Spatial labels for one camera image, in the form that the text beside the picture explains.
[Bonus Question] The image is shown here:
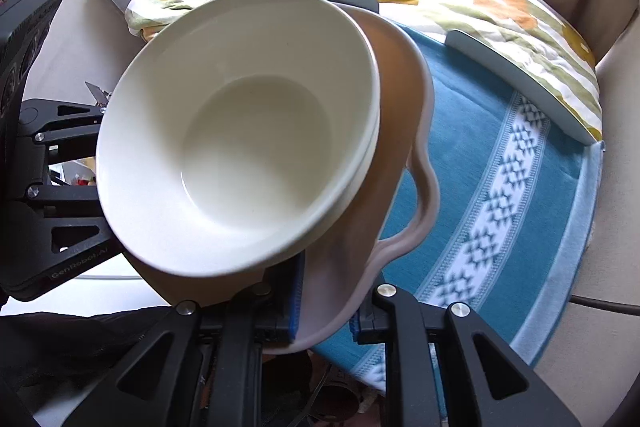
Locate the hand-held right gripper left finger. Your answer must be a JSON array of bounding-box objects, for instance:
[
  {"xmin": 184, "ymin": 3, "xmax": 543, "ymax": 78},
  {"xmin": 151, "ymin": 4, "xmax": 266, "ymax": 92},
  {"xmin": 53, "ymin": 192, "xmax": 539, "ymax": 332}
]
[{"xmin": 60, "ymin": 252, "xmax": 307, "ymax": 427}]

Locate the person's dark clothing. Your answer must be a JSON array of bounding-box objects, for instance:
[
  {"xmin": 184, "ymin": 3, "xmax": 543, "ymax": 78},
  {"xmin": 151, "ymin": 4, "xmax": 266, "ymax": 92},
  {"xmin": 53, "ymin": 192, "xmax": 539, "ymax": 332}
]
[{"xmin": 0, "ymin": 306, "xmax": 173, "ymax": 410}]

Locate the small grey metal object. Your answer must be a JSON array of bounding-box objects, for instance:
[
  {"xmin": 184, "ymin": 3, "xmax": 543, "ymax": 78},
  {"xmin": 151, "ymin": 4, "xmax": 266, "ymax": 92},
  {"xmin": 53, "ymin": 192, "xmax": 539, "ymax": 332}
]
[{"xmin": 85, "ymin": 82, "xmax": 112, "ymax": 105}]

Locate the pink bowl with handle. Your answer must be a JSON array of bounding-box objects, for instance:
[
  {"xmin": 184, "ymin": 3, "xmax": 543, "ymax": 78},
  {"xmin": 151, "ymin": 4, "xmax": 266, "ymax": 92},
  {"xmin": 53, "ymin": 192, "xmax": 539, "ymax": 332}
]
[{"xmin": 132, "ymin": 4, "xmax": 442, "ymax": 355}]

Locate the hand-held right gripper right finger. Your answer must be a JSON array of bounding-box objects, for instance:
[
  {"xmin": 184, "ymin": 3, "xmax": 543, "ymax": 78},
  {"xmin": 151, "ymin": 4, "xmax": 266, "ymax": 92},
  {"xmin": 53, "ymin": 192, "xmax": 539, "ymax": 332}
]
[{"xmin": 348, "ymin": 279, "xmax": 583, "ymax": 427}]

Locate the teal patterned tablecloth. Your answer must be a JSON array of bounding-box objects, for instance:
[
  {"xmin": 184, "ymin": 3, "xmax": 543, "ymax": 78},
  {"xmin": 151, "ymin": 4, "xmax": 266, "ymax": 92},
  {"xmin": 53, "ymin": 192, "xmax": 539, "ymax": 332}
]
[{"xmin": 310, "ymin": 19, "xmax": 606, "ymax": 395}]

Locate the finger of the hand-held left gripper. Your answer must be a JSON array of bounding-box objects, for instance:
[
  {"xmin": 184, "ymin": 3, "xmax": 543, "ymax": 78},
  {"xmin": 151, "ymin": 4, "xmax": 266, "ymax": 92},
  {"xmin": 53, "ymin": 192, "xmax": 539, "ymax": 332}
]
[
  {"xmin": 21, "ymin": 98, "xmax": 108, "ymax": 154},
  {"xmin": 24, "ymin": 183, "xmax": 105, "ymax": 219}
]

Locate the cream bowl with duck print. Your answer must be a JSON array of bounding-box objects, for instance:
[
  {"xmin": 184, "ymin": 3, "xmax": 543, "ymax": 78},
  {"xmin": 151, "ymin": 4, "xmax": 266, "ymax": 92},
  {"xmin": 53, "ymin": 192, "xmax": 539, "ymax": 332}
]
[{"xmin": 95, "ymin": 0, "xmax": 382, "ymax": 279}]

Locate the dark cable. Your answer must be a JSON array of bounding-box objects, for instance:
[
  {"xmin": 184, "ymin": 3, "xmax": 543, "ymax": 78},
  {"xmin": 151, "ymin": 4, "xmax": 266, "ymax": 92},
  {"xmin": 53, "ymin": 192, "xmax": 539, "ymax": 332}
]
[{"xmin": 570, "ymin": 294, "xmax": 640, "ymax": 315}]

